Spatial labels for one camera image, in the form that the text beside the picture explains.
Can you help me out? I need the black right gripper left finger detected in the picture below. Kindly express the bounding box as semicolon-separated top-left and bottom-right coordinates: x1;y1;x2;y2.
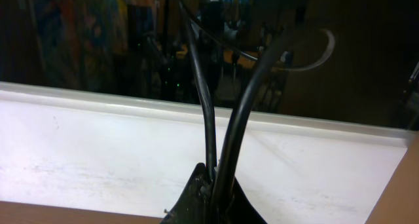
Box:
160;163;211;224

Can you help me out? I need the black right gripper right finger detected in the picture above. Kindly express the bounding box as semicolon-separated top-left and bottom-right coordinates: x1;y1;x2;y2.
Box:
225;179;266;224

